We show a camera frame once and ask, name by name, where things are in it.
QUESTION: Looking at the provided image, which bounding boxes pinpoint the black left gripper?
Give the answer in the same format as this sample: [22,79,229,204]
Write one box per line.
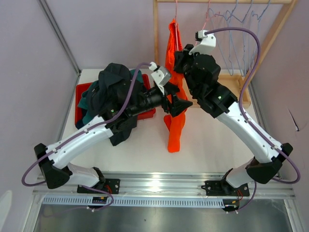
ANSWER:
[129,82,192,117]

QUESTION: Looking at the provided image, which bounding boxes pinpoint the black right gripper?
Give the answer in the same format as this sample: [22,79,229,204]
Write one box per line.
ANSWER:
[172,44,206,97]

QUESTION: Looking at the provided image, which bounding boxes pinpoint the orange shorts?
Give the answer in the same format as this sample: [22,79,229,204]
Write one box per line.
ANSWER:
[164,19,188,153]

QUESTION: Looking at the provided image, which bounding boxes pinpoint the blue hanger of teal shorts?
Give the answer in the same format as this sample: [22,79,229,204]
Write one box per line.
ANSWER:
[207,1,238,76]

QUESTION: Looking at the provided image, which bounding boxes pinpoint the pink hanger of orange shorts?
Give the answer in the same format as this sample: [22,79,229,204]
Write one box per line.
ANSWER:
[174,0,181,51]

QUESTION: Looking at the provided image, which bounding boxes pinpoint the pink hanger of grey shorts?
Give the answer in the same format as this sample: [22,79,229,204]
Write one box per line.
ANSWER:
[196,0,227,31]

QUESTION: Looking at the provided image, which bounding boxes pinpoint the blue hanger of navy shorts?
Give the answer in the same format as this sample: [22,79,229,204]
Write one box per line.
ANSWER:
[241,0,253,78]

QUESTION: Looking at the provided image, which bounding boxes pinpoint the dark grey shorts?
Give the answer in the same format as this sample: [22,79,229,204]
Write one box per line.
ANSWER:
[83,63,145,146]

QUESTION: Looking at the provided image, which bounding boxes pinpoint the light blue wire hanger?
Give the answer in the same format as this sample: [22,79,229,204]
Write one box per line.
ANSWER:
[248,0,271,71]

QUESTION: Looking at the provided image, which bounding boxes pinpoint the teal green shorts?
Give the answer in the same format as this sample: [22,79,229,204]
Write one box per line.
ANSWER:
[77,69,143,125]

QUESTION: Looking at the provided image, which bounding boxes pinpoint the navy blue shorts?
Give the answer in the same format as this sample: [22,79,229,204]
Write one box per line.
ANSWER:
[75,119,87,130]

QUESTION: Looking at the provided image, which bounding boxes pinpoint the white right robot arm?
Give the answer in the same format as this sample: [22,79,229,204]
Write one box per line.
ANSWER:
[174,44,293,195]

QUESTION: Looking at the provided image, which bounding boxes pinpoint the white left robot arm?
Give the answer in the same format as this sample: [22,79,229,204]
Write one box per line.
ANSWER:
[34,81,192,193]

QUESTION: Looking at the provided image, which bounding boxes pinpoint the red plastic tray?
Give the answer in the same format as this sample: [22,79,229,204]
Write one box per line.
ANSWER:
[74,74,156,125]

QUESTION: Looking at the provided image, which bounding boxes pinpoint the wooden clothes rack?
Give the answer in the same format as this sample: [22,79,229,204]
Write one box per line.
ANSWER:
[152,0,297,109]

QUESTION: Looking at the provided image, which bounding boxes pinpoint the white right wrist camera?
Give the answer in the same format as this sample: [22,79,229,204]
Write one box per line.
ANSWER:
[189,30,216,55]

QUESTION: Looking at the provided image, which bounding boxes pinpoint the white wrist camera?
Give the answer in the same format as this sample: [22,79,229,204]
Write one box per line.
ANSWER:
[189,30,216,55]
[149,62,171,96]

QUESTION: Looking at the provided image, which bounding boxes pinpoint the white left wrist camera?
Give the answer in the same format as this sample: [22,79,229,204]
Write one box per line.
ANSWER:
[149,62,171,96]

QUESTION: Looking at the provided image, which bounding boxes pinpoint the aluminium mounting rail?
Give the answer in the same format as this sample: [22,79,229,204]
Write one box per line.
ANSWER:
[32,171,296,200]

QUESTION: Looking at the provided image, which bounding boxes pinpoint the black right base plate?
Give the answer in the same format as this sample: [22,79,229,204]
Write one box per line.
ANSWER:
[201,180,250,197]

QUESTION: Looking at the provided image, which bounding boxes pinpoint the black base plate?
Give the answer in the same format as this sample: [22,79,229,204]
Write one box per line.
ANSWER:
[77,178,121,194]
[201,180,250,197]

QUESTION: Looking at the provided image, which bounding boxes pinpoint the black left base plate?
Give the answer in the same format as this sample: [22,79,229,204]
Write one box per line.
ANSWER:
[77,178,121,194]

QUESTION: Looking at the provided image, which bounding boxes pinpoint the slotted grey cable duct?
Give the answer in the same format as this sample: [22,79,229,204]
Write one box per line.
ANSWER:
[42,195,225,208]

